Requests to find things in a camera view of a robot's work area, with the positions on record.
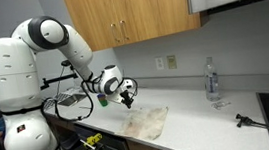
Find yellow black clamp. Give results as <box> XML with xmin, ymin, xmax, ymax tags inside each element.
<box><xmin>84</xmin><ymin>132</ymin><xmax>105</xmax><ymax>147</ymax></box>

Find clear plastic water bottle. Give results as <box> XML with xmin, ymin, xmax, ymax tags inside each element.
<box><xmin>201</xmin><ymin>55</ymin><xmax>222</xmax><ymax>104</ymax></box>

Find silver cabinet handle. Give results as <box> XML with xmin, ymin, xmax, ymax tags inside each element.
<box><xmin>119</xmin><ymin>18</ymin><xmax>131</xmax><ymax>42</ymax></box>
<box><xmin>110</xmin><ymin>21</ymin><xmax>122</xmax><ymax>44</ymax></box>

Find stacked green blue cups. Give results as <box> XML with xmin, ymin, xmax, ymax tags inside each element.
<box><xmin>96</xmin><ymin>92</ymin><xmax>110</xmax><ymax>108</ymax></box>

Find small black camera mount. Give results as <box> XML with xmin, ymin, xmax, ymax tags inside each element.
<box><xmin>234</xmin><ymin>109</ymin><xmax>269</xmax><ymax>140</ymax></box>

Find stained white cloth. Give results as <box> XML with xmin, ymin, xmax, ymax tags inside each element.
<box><xmin>112</xmin><ymin>104</ymin><xmax>172</xmax><ymax>145</ymax></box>

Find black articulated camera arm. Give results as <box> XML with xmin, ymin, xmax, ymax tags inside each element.
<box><xmin>37</xmin><ymin>58</ymin><xmax>81</xmax><ymax>92</ymax></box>

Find wooden wall cabinet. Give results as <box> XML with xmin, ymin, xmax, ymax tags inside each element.
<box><xmin>61</xmin><ymin>0</ymin><xmax>212</xmax><ymax>55</ymax></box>

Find crumpled clear plastic wrapper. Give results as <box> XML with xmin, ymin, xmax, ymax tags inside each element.
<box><xmin>210</xmin><ymin>99</ymin><xmax>233</xmax><ymax>112</ymax></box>

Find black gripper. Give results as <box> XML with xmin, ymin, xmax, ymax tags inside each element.
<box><xmin>119</xmin><ymin>88</ymin><xmax>136</xmax><ymax>110</ymax></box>

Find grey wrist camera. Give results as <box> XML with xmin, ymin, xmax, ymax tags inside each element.
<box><xmin>107</xmin><ymin>94</ymin><xmax>125</xmax><ymax>106</ymax></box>

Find white wall outlet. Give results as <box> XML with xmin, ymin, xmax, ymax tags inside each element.
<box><xmin>154</xmin><ymin>56</ymin><xmax>165</xmax><ymax>72</ymax></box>

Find yellowish wall plate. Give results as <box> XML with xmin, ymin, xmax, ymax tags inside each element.
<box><xmin>166</xmin><ymin>54</ymin><xmax>178</xmax><ymax>70</ymax></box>

